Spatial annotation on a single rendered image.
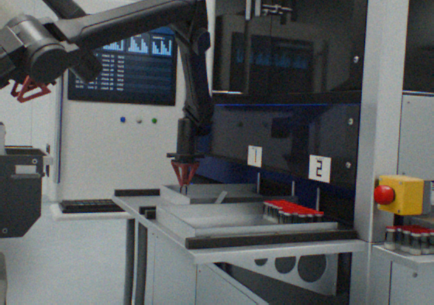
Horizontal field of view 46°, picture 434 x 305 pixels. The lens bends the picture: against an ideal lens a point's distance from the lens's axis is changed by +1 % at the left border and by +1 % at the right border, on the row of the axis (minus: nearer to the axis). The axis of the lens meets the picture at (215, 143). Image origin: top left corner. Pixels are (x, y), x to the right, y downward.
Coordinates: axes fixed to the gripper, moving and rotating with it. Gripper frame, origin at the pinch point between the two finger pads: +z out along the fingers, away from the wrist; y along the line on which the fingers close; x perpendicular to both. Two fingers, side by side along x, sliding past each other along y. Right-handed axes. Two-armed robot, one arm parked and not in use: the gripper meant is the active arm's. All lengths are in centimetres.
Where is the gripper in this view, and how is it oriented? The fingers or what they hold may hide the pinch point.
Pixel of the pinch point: (184, 183)
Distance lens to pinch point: 156.4
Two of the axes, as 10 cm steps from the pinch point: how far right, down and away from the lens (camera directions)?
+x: -6.4, -0.9, 7.6
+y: 7.6, 0.0, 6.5
